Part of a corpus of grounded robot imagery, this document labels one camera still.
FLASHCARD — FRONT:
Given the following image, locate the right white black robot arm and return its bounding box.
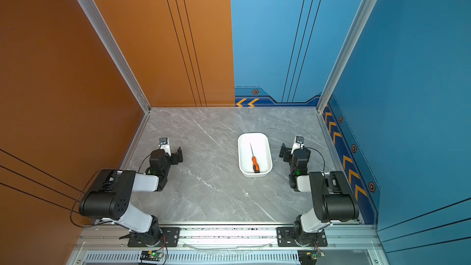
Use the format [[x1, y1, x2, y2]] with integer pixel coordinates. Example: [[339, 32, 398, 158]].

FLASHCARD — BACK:
[[279, 143, 360, 247]]

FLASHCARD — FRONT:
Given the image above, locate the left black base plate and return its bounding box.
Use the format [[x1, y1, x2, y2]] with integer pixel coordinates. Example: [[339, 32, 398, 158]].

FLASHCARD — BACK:
[[128, 227, 181, 249]]

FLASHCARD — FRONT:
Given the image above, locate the white plastic bin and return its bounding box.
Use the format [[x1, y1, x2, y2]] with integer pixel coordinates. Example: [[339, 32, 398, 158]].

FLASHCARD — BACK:
[[237, 132, 273, 178]]

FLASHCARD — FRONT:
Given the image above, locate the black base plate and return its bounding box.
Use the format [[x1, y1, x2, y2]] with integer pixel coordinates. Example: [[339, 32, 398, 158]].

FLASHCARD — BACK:
[[276, 226, 328, 247], [128, 227, 181, 249]]

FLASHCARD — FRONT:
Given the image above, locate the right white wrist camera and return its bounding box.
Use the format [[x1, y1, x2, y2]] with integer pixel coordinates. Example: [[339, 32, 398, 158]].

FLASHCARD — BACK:
[[291, 136, 304, 154]]

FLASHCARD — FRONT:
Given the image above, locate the orange black screwdriver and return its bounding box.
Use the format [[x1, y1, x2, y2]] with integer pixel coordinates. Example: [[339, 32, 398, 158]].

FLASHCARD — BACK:
[[250, 144, 260, 174]]

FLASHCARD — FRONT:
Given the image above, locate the left green circuit board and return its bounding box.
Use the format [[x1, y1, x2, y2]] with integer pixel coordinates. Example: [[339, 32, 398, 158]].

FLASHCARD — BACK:
[[139, 250, 165, 265]]

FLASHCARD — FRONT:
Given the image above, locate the right green circuit board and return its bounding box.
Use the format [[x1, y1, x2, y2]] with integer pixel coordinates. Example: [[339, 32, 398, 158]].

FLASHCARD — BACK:
[[298, 250, 325, 265]]

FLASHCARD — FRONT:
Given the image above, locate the green circuit board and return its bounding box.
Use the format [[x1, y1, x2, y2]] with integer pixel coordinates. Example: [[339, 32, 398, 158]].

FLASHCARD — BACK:
[[298, 250, 325, 265], [139, 250, 165, 265]]

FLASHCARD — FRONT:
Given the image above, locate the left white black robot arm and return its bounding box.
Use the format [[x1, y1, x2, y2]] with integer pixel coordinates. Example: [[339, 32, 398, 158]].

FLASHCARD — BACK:
[[78, 147, 183, 247]]

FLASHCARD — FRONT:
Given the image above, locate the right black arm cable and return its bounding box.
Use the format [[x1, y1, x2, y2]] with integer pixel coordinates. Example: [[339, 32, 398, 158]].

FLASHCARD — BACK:
[[306, 146, 327, 173]]

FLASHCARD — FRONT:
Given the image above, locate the left aluminium corner post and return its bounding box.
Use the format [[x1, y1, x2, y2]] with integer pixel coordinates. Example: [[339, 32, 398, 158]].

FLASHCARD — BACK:
[[77, 0, 152, 114]]

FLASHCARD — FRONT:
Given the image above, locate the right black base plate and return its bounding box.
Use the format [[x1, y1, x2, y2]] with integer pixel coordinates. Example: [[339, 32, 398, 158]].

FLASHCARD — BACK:
[[276, 226, 328, 247]]

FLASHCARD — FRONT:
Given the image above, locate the right aluminium corner post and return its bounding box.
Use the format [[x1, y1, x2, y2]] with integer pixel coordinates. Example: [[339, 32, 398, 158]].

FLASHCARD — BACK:
[[316, 0, 377, 114]]

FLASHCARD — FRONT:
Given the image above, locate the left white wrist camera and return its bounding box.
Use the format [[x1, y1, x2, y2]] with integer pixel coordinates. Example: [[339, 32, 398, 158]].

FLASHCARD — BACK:
[[159, 137, 171, 156]]

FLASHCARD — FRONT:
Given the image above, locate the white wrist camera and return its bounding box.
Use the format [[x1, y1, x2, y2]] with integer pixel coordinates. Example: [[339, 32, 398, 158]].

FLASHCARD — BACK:
[[159, 137, 171, 156], [291, 136, 304, 154]]

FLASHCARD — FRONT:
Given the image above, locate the aluminium front rail frame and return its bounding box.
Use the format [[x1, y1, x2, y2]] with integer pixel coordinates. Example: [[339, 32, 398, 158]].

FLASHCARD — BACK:
[[67, 222, 389, 265]]

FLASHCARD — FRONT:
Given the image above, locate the aluminium corner post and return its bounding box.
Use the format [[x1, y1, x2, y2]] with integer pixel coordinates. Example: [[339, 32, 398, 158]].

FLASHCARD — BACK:
[[77, 0, 152, 114], [316, 0, 377, 114]]

